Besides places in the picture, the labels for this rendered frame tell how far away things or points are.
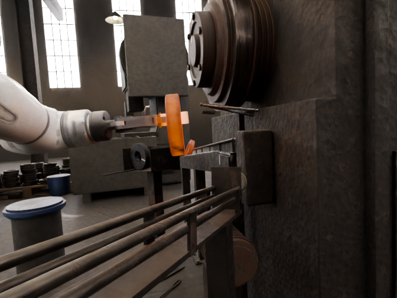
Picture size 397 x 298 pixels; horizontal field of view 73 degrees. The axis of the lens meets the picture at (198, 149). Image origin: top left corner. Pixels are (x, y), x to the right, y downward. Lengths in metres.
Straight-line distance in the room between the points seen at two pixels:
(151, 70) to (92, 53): 7.94
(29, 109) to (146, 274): 0.41
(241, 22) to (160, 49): 2.92
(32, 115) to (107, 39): 11.06
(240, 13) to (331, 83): 0.38
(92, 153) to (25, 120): 2.84
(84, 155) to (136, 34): 1.65
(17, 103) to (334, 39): 0.69
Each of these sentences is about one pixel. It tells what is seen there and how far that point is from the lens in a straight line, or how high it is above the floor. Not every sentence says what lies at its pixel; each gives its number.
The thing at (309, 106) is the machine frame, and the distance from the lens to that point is 0.73.
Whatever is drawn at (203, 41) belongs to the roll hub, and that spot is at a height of 1.11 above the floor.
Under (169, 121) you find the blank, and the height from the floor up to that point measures 0.83.
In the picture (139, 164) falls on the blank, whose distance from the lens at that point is 1.59.
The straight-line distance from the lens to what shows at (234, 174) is 0.65.
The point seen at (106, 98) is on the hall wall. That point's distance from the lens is 11.19.
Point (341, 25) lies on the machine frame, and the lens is 0.79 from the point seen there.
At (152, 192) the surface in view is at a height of 0.47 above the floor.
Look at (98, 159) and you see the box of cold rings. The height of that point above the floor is 0.51.
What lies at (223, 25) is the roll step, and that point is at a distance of 0.99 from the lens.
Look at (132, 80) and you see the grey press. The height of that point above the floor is 1.46.
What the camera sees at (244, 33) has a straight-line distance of 0.95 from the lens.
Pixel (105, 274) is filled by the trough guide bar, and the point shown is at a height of 0.70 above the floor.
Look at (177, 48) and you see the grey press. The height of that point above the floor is 1.90.
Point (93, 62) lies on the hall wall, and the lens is 11.48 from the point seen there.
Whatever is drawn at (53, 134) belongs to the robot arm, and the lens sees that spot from 0.70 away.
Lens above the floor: 0.82
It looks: 4 degrees down
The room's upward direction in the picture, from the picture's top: 3 degrees counter-clockwise
